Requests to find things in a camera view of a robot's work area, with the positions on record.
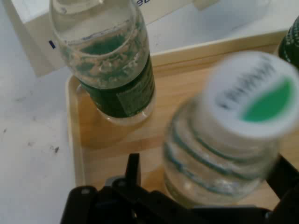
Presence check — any clear bottle with green label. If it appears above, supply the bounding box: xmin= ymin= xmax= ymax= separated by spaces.
xmin=275 ymin=17 xmax=299 ymax=70
xmin=48 ymin=0 xmax=157 ymax=127

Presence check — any light wooden tray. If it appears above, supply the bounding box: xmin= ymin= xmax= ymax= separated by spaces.
xmin=65 ymin=29 xmax=299 ymax=210

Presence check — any white cardboard box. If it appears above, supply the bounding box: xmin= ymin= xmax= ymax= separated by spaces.
xmin=2 ymin=0 xmax=220 ymax=77

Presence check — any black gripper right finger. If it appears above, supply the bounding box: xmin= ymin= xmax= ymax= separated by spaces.
xmin=265 ymin=155 xmax=299 ymax=224

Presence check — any clear bottle with white cap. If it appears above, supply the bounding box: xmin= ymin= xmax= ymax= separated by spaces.
xmin=162 ymin=51 xmax=299 ymax=209

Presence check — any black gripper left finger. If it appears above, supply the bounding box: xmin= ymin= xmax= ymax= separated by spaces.
xmin=60 ymin=153 xmax=197 ymax=224

